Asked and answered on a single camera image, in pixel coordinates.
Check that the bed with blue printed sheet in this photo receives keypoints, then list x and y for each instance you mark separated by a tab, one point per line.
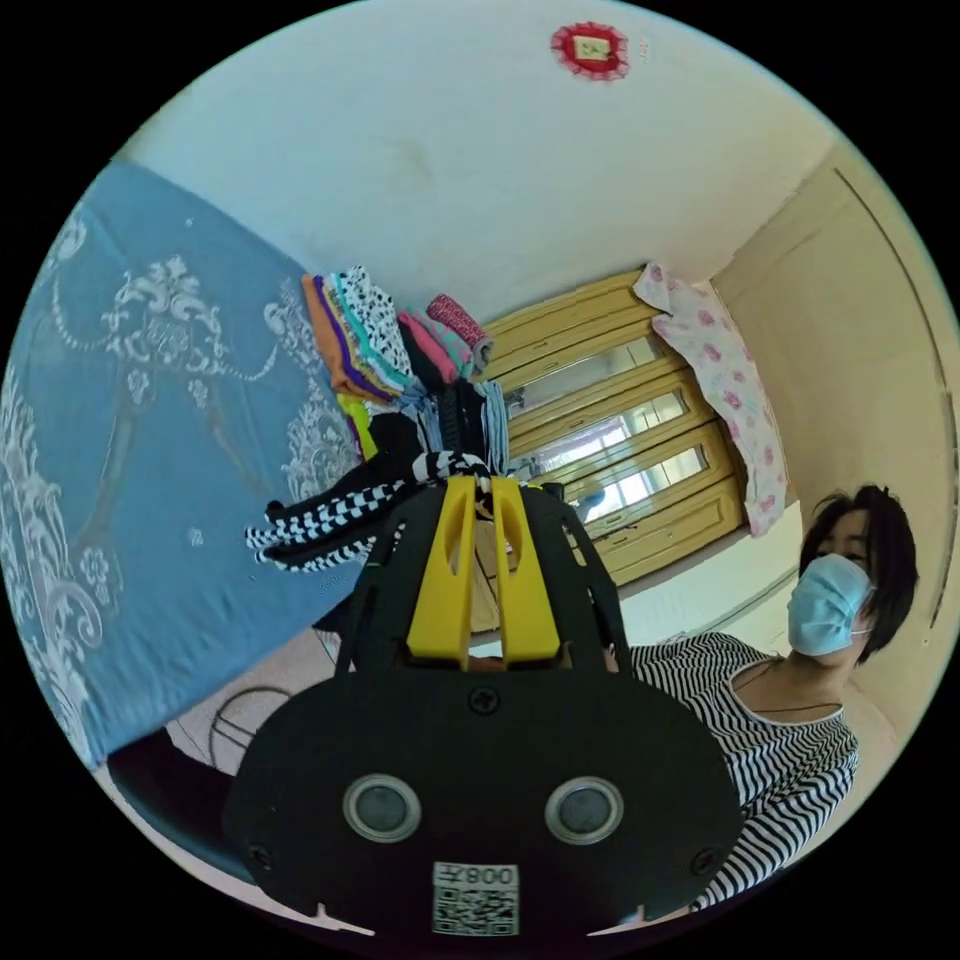
165	420

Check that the white cloth with pink flowers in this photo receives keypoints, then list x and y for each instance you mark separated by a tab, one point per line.
731	390

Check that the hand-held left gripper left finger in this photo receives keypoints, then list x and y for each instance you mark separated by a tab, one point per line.
437	592

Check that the red round wall ornament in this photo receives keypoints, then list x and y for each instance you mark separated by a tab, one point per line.
590	49

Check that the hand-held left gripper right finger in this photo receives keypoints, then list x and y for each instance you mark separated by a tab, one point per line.
525	592

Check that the black white striped sleeveless top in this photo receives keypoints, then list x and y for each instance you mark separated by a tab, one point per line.
337	517

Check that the cream door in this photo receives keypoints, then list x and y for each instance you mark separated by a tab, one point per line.
870	420

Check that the yellow wooden cupboard with mirrors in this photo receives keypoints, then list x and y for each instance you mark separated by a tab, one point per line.
637	450

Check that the pile of clothes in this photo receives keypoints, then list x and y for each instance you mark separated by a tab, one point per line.
405	352

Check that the person's body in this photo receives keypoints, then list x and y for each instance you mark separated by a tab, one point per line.
810	675

